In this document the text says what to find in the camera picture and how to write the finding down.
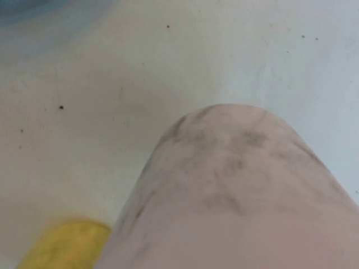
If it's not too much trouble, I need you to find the pink plastic cup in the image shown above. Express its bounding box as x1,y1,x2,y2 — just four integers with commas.
96,103,359,269

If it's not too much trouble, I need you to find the yellow plastic cup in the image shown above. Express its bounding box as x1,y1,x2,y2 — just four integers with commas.
16,217,113,269

